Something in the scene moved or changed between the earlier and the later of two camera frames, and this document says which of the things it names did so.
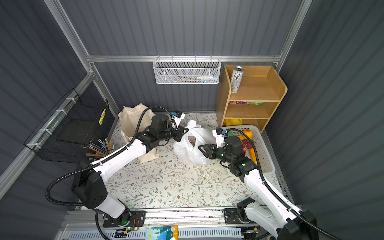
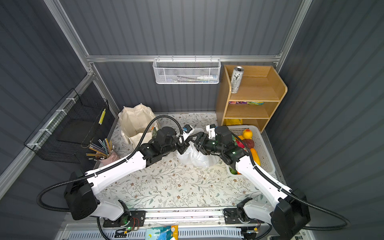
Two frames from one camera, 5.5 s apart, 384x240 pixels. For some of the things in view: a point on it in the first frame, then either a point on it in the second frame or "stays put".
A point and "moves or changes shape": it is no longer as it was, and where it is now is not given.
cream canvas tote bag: (133, 116) stays put
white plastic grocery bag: (187, 147) moves or changes shape
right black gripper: (210, 147) → (202, 143)
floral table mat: (166, 182) stays put
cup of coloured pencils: (100, 148) stays put
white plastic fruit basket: (265, 163) stays put
